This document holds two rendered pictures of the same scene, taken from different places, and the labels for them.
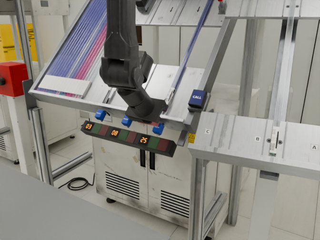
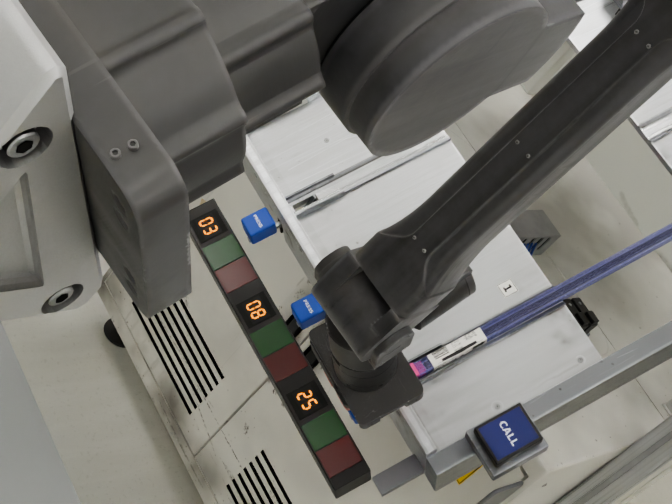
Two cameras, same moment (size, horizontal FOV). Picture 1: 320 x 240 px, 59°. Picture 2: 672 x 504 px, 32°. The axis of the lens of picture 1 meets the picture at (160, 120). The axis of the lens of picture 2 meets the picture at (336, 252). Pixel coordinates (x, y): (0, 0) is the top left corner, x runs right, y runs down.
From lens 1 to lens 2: 44 cm
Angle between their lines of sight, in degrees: 13
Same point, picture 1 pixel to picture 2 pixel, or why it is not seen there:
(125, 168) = (220, 311)
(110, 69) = (346, 292)
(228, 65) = not seen: outside the picture
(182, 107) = (459, 408)
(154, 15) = not seen: hidden behind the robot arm
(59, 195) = (19, 407)
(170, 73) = (514, 280)
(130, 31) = (456, 264)
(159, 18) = not seen: hidden behind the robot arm
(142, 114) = (344, 381)
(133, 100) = (346, 359)
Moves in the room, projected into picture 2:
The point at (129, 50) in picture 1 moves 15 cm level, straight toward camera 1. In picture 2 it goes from (418, 304) to (370, 432)
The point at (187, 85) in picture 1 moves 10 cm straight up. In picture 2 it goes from (523, 360) to (593, 299)
